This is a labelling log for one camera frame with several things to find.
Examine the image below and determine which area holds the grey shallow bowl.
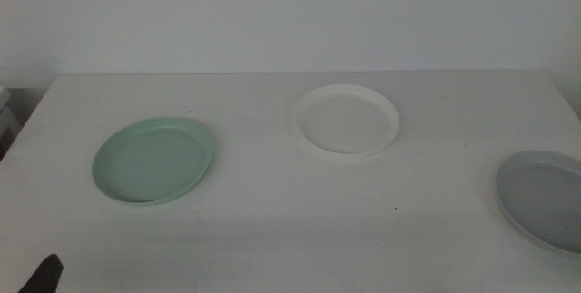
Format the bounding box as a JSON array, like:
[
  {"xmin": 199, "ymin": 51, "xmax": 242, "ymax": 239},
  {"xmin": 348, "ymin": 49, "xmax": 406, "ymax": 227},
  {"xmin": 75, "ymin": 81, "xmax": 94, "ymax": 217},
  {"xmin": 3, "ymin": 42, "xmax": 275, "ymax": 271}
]
[{"xmin": 495, "ymin": 150, "xmax": 581, "ymax": 255}]

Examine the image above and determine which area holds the pale green shallow bowl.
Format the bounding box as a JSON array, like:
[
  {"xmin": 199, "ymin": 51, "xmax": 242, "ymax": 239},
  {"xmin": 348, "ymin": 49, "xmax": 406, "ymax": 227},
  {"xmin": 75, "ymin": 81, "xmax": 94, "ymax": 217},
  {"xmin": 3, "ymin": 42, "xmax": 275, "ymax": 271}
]
[{"xmin": 91, "ymin": 116, "xmax": 214, "ymax": 206}]

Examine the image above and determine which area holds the white shallow bowl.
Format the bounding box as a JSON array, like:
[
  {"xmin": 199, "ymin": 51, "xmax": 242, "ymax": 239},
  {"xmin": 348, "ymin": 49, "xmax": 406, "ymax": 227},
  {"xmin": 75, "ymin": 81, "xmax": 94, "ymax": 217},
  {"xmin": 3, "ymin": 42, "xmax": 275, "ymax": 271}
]
[{"xmin": 292, "ymin": 83, "xmax": 401, "ymax": 157}]

